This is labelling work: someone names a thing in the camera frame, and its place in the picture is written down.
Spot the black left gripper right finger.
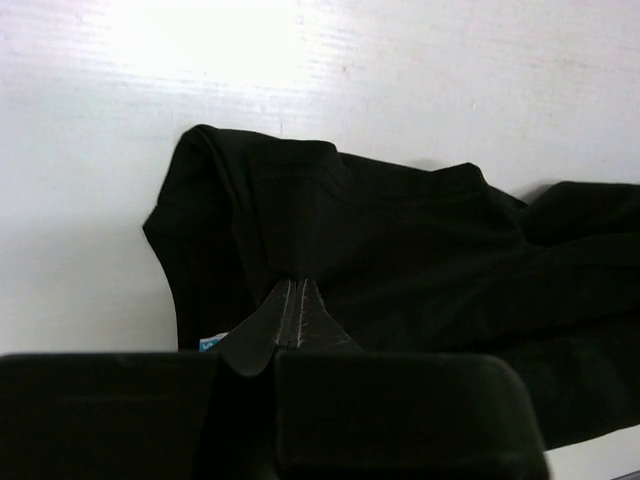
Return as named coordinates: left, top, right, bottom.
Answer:
left=274, top=280, right=549, bottom=479

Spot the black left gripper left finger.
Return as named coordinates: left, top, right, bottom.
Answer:
left=1, top=280, right=296, bottom=479

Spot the black t shirt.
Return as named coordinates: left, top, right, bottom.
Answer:
left=143, top=125, right=639, bottom=449

